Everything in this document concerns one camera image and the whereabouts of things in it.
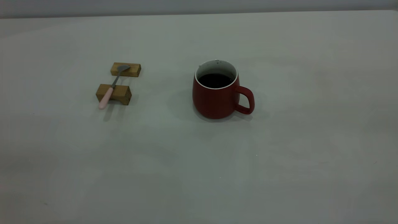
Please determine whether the dark coffee liquid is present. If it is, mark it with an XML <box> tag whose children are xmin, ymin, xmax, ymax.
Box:
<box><xmin>198</xmin><ymin>73</ymin><xmax>234</xmax><ymax>89</ymax></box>

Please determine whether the arched wooden block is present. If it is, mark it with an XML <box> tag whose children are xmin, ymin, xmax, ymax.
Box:
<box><xmin>95</xmin><ymin>84</ymin><xmax>132</xmax><ymax>105</ymax></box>

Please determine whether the pink handled metal spoon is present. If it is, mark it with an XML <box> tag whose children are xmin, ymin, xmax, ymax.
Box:
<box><xmin>98</xmin><ymin>65</ymin><xmax>131</xmax><ymax>110</ymax></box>

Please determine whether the red ceramic mug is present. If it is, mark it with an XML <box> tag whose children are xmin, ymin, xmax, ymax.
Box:
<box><xmin>192</xmin><ymin>59</ymin><xmax>255</xmax><ymax>119</ymax></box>

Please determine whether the flat rectangular wooden block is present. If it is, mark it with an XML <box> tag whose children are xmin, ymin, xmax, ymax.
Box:
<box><xmin>110</xmin><ymin>62</ymin><xmax>141</xmax><ymax>77</ymax></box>

